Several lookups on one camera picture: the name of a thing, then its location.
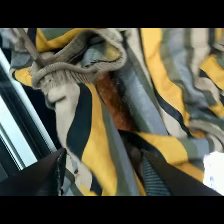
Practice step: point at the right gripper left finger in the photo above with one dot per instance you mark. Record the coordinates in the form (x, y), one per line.
(36, 178)

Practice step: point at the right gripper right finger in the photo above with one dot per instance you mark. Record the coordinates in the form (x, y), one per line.
(173, 181)

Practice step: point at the yellow grey striped shirt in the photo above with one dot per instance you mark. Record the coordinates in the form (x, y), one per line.
(140, 86)

